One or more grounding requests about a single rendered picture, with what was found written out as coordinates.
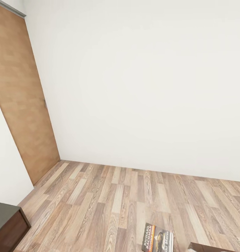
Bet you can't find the hardback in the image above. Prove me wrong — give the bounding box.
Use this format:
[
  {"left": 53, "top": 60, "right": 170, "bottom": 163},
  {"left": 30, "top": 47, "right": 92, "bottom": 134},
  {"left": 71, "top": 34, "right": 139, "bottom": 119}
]
[{"left": 141, "top": 222, "right": 174, "bottom": 252}]

